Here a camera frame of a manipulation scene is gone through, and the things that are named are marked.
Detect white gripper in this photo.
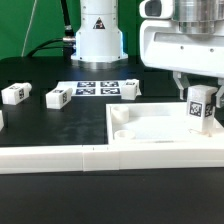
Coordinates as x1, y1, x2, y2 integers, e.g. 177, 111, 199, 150
140, 20, 224, 100

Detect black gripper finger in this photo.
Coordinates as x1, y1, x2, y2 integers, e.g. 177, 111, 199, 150
216, 79, 224, 108

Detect white square tabletop panel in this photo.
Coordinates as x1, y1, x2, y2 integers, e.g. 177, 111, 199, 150
106, 103, 224, 144

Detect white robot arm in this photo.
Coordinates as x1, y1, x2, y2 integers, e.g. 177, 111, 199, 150
71, 0, 224, 108

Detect printed marker sheet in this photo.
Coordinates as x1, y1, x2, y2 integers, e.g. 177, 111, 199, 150
57, 80, 125, 96

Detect white L-shaped obstacle fence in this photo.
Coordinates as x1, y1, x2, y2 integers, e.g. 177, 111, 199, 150
0, 105, 224, 175

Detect white part at left edge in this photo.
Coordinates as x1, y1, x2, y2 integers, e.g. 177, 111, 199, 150
0, 110, 4, 131

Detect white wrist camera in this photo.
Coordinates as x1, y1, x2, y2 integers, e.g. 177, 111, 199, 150
139, 0, 174, 19

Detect black cables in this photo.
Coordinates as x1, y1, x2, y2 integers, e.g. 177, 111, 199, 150
26, 0, 78, 59

